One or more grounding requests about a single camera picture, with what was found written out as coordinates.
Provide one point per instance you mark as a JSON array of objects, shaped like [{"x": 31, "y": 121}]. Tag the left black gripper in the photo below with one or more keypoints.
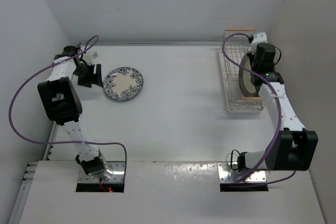
[{"x": 93, "y": 78}]

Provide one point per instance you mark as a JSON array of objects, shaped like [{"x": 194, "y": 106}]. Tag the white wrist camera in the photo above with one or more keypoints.
[
  {"x": 257, "y": 38},
  {"x": 90, "y": 57}
]

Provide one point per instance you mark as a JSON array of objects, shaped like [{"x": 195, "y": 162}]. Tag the metal base plate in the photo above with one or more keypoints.
[
  {"x": 113, "y": 175},
  {"x": 227, "y": 172}
]

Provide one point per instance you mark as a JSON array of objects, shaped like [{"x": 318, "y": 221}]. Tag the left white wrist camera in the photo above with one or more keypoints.
[{"x": 90, "y": 57}]

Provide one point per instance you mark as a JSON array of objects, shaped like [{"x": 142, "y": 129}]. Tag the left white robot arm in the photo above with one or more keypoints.
[{"x": 63, "y": 106}]

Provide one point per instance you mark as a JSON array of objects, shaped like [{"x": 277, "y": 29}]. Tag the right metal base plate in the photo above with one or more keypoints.
[{"x": 227, "y": 172}]

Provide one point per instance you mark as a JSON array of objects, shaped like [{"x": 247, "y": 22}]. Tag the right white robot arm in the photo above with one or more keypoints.
[{"x": 293, "y": 146}]

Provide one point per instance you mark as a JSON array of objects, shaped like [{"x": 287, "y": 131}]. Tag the white wire dish rack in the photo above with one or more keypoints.
[{"x": 236, "y": 48}]

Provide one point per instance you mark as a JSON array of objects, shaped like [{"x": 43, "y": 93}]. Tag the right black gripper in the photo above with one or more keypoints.
[{"x": 251, "y": 57}]

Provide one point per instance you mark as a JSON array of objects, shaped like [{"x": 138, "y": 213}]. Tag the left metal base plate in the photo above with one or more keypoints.
[{"x": 113, "y": 175}]

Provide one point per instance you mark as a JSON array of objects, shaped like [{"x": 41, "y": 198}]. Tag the blue floral ceramic plate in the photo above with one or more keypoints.
[{"x": 123, "y": 83}]

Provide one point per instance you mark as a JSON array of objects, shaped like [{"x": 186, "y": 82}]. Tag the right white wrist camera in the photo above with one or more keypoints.
[{"x": 257, "y": 38}]

